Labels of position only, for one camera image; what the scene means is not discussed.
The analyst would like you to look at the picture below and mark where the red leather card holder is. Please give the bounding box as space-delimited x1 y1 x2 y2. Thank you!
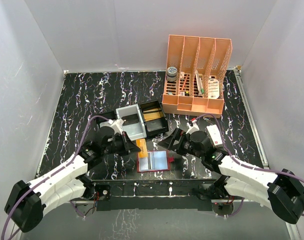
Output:
137 150 175 173

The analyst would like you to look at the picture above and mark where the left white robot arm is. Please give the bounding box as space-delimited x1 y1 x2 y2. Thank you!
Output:
4 120 141 233

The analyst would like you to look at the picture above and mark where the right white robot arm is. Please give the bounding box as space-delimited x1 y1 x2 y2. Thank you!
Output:
158 121 304 224

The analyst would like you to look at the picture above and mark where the black card in grey tray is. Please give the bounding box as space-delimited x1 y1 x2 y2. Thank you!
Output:
122 113 140 125

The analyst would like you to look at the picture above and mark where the grey plastic tray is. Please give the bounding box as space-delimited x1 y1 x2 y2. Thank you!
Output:
115 104 147 141

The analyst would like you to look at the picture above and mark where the white small box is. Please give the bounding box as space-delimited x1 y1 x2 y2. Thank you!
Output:
205 125 223 148

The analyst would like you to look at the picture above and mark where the black open tray box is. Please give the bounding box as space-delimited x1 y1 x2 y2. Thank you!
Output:
139 100 169 138

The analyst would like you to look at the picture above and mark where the white label packet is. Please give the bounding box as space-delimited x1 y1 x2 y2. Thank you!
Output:
207 78 220 99

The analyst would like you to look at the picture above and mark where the small round jar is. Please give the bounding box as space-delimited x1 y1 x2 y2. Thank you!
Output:
166 66 178 82

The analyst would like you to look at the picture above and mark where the orange plastic file organizer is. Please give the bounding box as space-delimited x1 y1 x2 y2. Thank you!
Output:
162 35 233 118

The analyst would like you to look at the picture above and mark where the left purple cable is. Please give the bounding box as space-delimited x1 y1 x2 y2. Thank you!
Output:
0 116 113 240

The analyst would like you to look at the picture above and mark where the purple cable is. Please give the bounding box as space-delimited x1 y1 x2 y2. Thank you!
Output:
0 116 113 240
189 113 304 218

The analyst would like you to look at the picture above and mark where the black front mounting rail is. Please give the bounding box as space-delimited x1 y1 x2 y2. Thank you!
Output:
94 179 218 211

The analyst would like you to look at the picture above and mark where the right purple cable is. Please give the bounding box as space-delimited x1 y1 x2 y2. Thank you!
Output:
189 113 304 218

